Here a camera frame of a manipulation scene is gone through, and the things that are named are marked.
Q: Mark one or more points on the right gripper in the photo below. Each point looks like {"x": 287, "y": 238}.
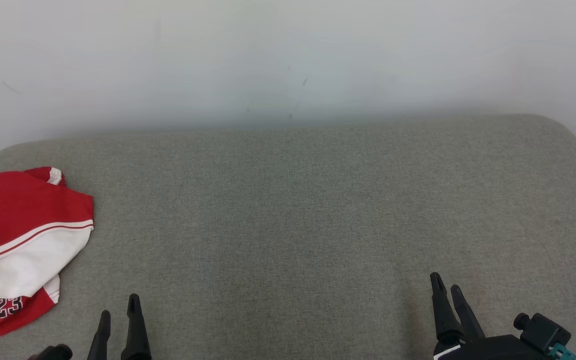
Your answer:
{"x": 493, "y": 350}

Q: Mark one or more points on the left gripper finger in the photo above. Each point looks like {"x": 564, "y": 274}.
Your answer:
{"x": 135, "y": 335}
{"x": 100, "y": 340}

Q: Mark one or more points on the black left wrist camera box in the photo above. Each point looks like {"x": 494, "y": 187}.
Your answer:
{"x": 53, "y": 352}

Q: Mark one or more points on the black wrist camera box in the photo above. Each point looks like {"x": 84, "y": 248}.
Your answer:
{"x": 53, "y": 352}
{"x": 543, "y": 330}

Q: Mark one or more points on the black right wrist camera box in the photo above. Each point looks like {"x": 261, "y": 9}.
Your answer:
{"x": 543, "y": 330}

